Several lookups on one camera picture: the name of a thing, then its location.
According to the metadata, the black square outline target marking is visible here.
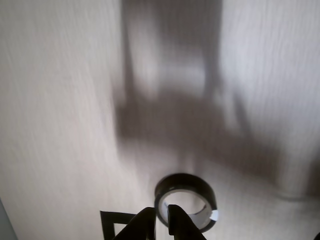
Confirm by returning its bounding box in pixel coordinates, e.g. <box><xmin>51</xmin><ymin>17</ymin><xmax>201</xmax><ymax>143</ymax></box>
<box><xmin>99</xmin><ymin>210</ymin><xmax>158</xmax><ymax>240</ymax></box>

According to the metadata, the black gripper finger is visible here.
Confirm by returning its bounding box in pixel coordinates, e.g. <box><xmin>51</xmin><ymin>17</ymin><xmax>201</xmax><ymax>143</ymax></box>
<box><xmin>167</xmin><ymin>204</ymin><xmax>208</xmax><ymax>240</ymax></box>
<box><xmin>112</xmin><ymin>206</ymin><xmax>157</xmax><ymax>240</ymax></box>

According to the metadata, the black tape roll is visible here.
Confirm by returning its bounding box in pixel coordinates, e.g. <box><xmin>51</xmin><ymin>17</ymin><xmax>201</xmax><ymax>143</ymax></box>
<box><xmin>153</xmin><ymin>172</ymin><xmax>220</xmax><ymax>227</ymax></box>

